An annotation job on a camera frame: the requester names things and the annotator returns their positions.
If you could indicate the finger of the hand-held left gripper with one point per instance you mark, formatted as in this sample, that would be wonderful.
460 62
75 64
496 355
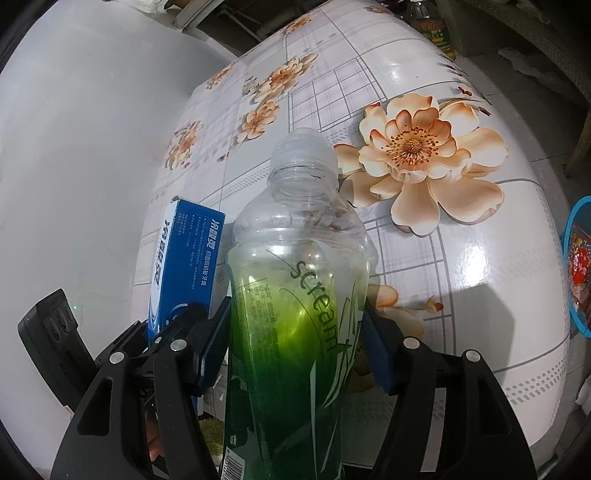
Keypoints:
129 339
187 323

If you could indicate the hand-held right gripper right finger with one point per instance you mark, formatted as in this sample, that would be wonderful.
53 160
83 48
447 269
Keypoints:
381 355

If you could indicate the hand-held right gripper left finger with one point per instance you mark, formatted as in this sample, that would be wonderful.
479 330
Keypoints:
214 341

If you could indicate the blue cardboard box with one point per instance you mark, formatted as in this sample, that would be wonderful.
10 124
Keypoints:
189 258

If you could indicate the green plastic bottle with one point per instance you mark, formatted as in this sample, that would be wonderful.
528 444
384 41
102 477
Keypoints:
286 323

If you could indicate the blue mesh plastic basket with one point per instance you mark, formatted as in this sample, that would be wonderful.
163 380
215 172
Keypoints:
570 318

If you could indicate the green fluffy cushion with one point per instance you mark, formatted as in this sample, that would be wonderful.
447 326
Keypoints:
214 434

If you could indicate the floral tablecloth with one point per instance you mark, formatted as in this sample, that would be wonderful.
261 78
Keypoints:
461 258

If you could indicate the wooden leg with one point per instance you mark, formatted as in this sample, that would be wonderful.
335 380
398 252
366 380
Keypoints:
579 147

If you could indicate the white cloth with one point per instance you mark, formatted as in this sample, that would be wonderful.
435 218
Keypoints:
524 62

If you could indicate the cooking oil bottle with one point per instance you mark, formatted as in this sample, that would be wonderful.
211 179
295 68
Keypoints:
431 32

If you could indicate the perforated metal shelf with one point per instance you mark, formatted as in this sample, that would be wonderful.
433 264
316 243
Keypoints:
554 41

